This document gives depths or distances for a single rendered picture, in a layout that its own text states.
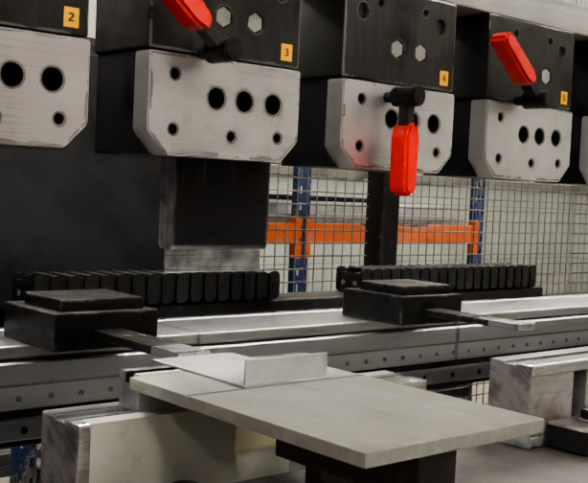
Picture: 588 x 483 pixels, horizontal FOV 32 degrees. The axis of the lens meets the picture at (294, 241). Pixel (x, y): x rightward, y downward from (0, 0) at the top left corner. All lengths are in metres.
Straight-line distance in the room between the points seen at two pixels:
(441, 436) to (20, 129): 0.35
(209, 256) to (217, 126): 0.12
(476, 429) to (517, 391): 0.49
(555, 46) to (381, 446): 0.62
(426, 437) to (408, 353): 0.74
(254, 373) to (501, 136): 0.41
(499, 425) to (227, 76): 0.34
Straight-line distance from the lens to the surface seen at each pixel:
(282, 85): 0.85
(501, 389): 1.19
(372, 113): 0.92
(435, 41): 0.99
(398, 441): 0.65
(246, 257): 0.89
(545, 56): 1.13
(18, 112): 0.72
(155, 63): 0.78
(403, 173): 0.90
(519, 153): 1.09
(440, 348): 1.45
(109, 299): 1.04
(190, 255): 0.85
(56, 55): 0.74
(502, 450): 1.17
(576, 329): 1.71
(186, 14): 0.76
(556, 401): 1.22
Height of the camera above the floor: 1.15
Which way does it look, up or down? 3 degrees down
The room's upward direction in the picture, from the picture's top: 3 degrees clockwise
